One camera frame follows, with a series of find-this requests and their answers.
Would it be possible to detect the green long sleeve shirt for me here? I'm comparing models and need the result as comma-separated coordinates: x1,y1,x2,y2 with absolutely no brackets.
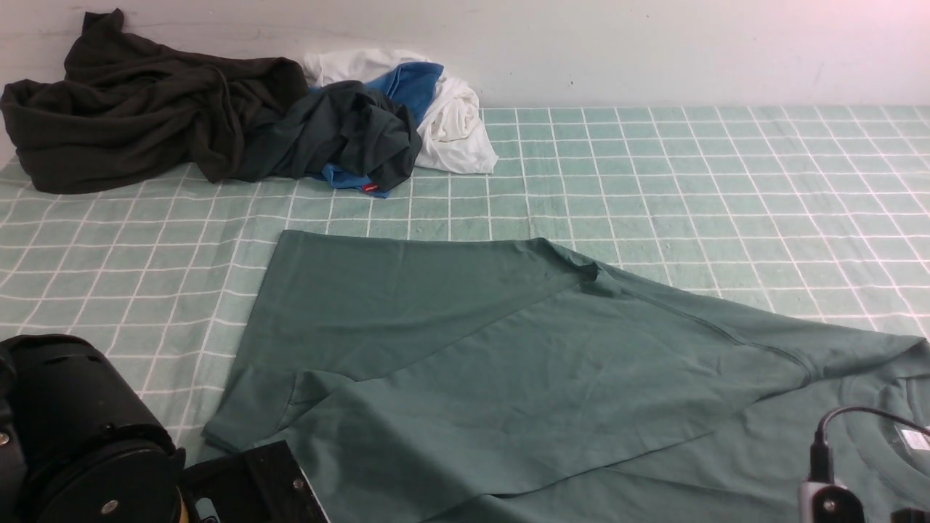
203,230,928,522

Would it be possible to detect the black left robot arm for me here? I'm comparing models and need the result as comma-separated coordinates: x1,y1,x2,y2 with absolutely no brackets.
2,334,186,522

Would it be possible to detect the white garment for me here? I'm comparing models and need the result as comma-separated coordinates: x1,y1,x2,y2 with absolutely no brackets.
303,49,498,174

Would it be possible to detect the dark green crumpled garment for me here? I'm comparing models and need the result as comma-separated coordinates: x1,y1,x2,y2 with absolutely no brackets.
230,81,422,191

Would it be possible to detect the blue garment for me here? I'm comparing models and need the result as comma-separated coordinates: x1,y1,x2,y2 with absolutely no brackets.
313,62,445,198

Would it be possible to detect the green checkered tablecloth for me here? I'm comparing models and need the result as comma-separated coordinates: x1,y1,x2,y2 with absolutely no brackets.
1,105,929,456

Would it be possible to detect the dark olive crumpled garment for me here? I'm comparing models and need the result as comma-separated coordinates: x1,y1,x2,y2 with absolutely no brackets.
2,9,309,195

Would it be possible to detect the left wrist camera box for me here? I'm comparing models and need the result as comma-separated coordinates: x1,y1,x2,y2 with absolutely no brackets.
179,442,330,522

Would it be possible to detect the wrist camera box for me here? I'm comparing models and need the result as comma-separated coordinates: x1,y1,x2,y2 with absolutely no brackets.
798,481,866,523
179,442,330,522

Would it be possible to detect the right camera cable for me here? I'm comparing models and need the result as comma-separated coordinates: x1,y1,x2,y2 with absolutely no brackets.
808,405,930,484

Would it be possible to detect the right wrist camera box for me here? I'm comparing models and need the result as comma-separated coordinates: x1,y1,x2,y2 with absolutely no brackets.
798,481,866,523

